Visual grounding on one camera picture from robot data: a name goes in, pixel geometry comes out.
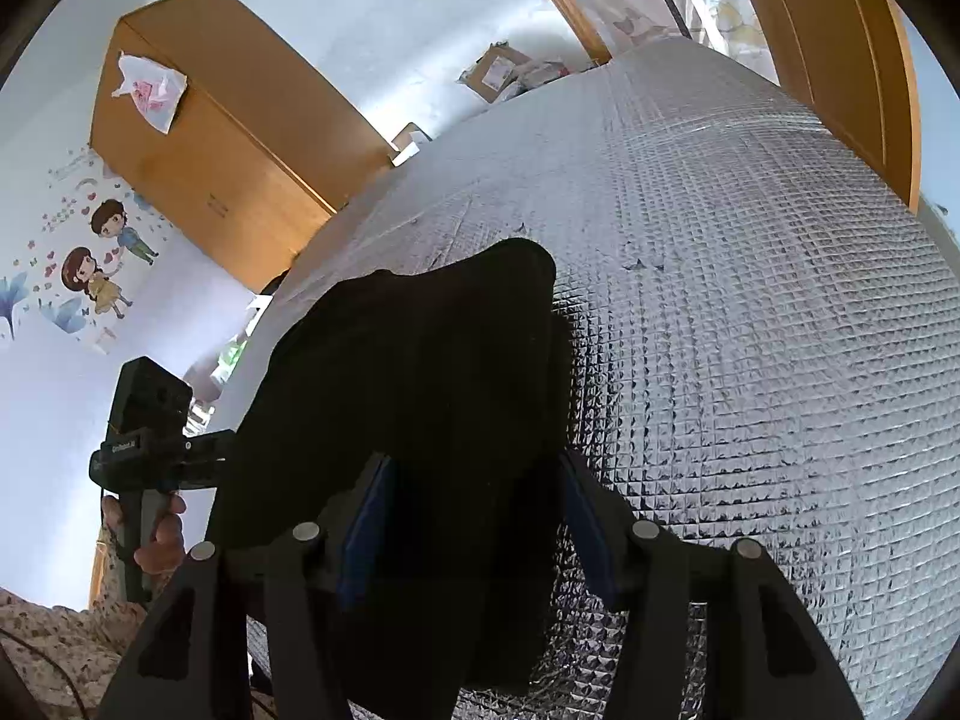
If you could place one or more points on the cartoon wall sticker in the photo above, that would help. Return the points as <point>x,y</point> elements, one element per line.
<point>90,270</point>

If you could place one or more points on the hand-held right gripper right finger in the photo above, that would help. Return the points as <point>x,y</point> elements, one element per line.
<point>581,532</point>

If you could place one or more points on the silver quilted foil mat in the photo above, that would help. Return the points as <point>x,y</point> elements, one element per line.
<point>712,315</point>

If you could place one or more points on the grey parcel bags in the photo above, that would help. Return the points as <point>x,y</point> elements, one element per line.
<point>544,76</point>

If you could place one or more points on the wooden wardrobe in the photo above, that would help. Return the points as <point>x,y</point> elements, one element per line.
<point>225,165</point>

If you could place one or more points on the small white box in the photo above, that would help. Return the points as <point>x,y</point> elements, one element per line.
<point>411,144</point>

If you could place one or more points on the black fleece garment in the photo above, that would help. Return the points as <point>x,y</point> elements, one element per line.
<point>420,390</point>

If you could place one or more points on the person's left forearm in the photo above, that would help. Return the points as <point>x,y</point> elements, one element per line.
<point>67,637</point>

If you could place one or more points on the white plastic bag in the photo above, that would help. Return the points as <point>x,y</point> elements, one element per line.
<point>154,94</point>

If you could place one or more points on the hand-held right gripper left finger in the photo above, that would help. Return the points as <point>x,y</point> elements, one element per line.
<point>367,532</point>

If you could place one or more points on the green tissue packet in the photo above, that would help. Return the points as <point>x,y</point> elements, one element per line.
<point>232,360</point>

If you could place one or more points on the wooden door frame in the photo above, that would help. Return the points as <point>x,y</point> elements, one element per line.
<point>562,0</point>

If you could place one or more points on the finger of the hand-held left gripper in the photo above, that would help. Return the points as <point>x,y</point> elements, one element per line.
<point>206,457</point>

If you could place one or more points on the wooden door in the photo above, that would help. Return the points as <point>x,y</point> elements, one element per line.
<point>825,52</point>

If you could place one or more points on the person's left hand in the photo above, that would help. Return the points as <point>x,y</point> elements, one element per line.
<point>166,540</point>

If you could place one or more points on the brown cardboard box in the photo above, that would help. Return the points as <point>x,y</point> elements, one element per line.
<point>495,73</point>

